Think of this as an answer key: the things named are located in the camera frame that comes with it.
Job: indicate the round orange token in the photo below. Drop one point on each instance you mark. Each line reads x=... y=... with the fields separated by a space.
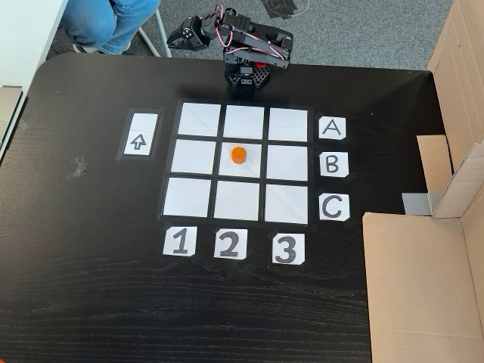
x=239 y=155

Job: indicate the paper label letter B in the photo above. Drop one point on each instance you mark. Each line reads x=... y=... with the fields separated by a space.
x=342 y=170

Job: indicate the white paper grid square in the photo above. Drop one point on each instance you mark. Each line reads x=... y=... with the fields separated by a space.
x=193 y=157
x=244 y=121
x=286 y=204
x=198 y=121
x=187 y=196
x=286 y=162
x=288 y=125
x=253 y=166
x=236 y=200

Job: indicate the person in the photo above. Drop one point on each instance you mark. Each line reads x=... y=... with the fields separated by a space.
x=94 y=22

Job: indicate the paper label letter C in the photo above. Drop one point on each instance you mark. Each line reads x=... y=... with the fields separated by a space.
x=344 y=215

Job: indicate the paper label number 1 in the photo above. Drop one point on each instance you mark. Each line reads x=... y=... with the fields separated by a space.
x=168 y=242

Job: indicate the clear tape scraps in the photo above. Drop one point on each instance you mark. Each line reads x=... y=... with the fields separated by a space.
x=80 y=166

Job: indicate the grey duct tape strip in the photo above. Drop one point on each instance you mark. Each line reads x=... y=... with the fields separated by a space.
x=416 y=204

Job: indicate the white arrow paper sheet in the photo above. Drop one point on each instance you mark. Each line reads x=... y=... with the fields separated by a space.
x=140 y=125

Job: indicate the large brown cardboard screen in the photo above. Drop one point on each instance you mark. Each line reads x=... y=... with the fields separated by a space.
x=416 y=283

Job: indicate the paper label letter A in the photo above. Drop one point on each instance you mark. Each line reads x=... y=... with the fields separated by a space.
x=323 y=134

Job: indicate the beige flat panel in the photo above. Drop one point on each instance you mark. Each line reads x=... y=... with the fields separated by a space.
x=9 y=109

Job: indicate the white metal chair leg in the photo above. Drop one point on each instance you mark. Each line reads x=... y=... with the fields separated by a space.
x=163 y=38

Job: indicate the white table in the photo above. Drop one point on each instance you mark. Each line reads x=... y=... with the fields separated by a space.
x=22 y=38

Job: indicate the paper label number 2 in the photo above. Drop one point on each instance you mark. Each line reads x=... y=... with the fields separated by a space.
x=219 y=236

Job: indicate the paper label number 3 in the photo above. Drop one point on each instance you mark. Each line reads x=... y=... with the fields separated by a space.
x=278 y=242

